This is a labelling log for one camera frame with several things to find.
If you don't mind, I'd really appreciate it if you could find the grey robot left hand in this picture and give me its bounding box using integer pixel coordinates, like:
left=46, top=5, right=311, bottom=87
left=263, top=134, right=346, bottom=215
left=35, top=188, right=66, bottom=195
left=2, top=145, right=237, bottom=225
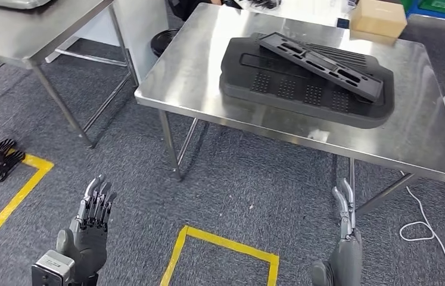
left=56, top=174, right=117, bottom=279

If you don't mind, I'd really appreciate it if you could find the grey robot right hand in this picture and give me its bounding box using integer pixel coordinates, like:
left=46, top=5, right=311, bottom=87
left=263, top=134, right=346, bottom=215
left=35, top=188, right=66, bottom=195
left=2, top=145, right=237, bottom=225
left=310, top=178, right=363, bottom=286

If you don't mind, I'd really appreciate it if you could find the black plastic bracket part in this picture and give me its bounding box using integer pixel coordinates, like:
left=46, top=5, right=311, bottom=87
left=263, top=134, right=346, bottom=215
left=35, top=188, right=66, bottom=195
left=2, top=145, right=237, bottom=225
left=259, top=31, right=385, bottom=104

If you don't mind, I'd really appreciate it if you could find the stainless steel workbench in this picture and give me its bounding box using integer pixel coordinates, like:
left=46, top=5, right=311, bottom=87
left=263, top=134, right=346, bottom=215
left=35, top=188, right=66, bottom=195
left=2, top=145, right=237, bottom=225
left=134, top=2, right=445, bottom=216

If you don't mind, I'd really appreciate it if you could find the grey metal panel part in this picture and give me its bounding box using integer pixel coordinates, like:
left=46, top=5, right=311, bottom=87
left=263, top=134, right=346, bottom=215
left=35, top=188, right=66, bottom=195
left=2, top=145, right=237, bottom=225
left=0, top=0, right=51, bottom=10

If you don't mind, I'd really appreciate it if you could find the black plastic engine cover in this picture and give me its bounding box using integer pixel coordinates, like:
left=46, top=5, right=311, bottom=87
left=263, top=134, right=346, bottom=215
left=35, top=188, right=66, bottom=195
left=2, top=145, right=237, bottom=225
left=219, top=32, right=396, bottom=130

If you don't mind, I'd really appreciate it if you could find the black round stool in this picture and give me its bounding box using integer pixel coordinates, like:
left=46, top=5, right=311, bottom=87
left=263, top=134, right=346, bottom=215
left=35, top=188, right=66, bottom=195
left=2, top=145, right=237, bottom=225
left=150, top=28, right=182, bottom=58

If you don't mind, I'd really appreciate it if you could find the stainless steel table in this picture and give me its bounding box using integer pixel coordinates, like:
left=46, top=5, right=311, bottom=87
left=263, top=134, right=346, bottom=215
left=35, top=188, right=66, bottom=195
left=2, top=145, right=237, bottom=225
left=0, top=0, right=140, bottom=150

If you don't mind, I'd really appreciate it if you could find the cardboard box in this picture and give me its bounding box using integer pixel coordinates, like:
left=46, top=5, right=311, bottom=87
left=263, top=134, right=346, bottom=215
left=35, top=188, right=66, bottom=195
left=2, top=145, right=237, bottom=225
left=349, top=0, right=407, bottom=39

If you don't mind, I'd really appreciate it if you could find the white desk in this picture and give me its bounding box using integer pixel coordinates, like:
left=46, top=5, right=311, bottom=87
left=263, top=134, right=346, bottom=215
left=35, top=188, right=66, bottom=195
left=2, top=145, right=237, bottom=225
left=222, top=0, right=361, bottom=29

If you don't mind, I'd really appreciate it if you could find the blue pallet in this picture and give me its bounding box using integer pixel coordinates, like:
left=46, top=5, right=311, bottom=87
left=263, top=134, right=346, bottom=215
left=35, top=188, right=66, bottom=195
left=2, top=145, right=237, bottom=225
left=405, top=0, right=445, bottom=24

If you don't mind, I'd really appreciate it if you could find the black left camera bracket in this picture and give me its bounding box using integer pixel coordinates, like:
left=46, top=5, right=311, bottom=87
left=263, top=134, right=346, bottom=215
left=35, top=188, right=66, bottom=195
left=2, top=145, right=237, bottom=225
left=72, top=272, right=99, bottom=286

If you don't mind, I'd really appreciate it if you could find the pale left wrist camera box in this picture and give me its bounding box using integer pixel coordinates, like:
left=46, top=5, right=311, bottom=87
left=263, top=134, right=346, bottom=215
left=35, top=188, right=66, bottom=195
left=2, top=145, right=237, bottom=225
left=31, top=250, right=76, bottom=286

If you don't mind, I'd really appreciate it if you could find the white cable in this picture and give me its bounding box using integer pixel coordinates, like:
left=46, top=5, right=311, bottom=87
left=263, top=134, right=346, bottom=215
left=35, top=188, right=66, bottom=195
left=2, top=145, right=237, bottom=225
left=399, top=172, right=445, bottom=277

